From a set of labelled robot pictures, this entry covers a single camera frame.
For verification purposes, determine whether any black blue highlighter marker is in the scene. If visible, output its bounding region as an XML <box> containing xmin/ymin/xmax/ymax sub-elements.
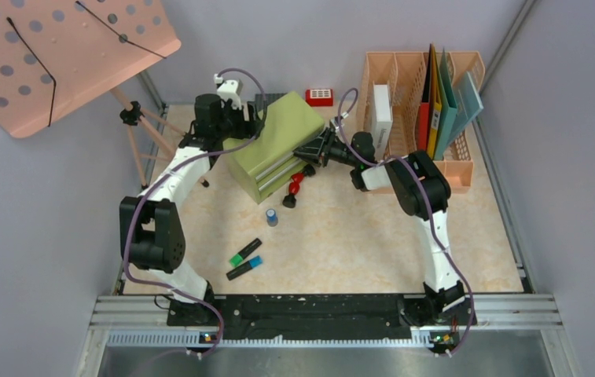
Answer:
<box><xmin>226</xmin><ymin>255</ymin><xmax>263</xmax><ymax>281</ymax></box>

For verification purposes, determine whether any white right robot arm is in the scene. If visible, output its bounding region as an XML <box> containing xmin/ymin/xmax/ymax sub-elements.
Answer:
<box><xmin>293</xmin><ymin>129</ymin><xmax>466</xmax><ymax>326</ymax></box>

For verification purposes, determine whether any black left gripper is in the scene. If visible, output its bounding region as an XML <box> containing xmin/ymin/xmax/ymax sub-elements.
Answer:
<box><xmin>217</xmin><ymin>100</ymin><xmax>266</xmax><ymax>141</ymax></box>

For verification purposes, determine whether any light blue hardcover book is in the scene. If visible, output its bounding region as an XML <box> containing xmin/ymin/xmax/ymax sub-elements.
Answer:
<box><xmin>447</xmin><ymin>71</ymin><xmax>484</xmax><ymax>145</ymax></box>

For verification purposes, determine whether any pink music stand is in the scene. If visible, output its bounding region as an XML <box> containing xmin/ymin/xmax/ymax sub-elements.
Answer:
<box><xmin>0</xmin><ymin>0</ymin><xmax>189</xmax><ymax>192</ymax></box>

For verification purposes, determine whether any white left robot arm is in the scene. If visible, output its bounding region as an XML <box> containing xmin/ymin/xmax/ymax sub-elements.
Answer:
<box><xmin>119</xmin><ymin>93</ymin><xmax>269</xmax><ymax>325</ymax></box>

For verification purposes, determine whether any green metal drawer cabinet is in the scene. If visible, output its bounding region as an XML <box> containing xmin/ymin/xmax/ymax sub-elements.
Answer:
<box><xmin>223</xmin><ymin>91</ymin><xmax>325</xmax><ymax>203</ymax></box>

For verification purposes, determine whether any gray lego baseplate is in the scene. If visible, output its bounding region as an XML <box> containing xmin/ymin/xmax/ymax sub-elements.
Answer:
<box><xmin>254</xmin><ymin>93</ymin><xmax>286</xmax><ymax>111</ymax></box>

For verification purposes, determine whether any yellow plastic clip folder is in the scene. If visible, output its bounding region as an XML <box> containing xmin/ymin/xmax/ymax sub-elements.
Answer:
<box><xmin>426</xmin><ymin>43</ymin><xmax>442</xmax><ymax>159</ymax></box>

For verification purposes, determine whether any beige plastic file organizer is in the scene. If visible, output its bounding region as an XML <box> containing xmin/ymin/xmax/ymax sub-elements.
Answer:
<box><xmin>355</xmin><ymin>51</ymin><xmax>489</xmax><ymax>194</ymax></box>

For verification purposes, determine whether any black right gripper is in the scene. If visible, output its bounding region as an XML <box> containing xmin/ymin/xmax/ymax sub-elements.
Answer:
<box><xmin>293</xmin><ymin>127</ymin><xmax>358</xmax><ymax>168</ymax></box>

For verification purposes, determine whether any red small box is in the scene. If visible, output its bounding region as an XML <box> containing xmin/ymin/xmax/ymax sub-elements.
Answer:
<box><xmin>305</xmin><ymin>88</ymin><xmax>334</xmax><ymax>107</ymax></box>

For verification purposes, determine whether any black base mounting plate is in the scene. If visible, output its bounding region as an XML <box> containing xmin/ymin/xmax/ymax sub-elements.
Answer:
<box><xmin>167</xmin><ymin>294</ymin><xmax>477</xmax><ymax>341</ymax></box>

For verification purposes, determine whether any small blue glue bottle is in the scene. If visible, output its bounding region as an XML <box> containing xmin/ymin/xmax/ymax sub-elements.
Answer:
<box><xmin>266</xmin><ymin>208</ymin><xmax>278</xmax><ymax>227</ymax></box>

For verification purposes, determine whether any teal plastic folder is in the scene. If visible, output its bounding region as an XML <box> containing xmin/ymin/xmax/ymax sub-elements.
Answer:
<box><xmin>433</xmin><ymin>49</ymin><xmax>457</xmax><ymax>160</ymax></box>

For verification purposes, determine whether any black green highlighter marker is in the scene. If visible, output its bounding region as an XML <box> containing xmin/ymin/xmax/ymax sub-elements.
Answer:
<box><xmin>229</xmin><ymin>238</ymin><xmax>262</xmax><ymax>268</ymax></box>

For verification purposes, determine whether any red folder in organizer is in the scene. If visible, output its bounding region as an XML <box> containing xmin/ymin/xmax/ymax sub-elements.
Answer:
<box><xmin>416</xmin><ymin>44</ymin><xmax>433</xmax><ymax>152</ymax></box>

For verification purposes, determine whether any red and black dumbbell toy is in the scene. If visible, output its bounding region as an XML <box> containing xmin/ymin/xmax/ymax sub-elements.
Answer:
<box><xmin>281</xmin><ymin>164</ymin><xmax>316</xmax><ymax>209</ymax></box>

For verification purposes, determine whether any white paper booklet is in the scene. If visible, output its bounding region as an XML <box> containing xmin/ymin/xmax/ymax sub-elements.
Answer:
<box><xmin>370</xmin><ymin>84</ymin><xmax>393</xmax><ymax>159</ymax></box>

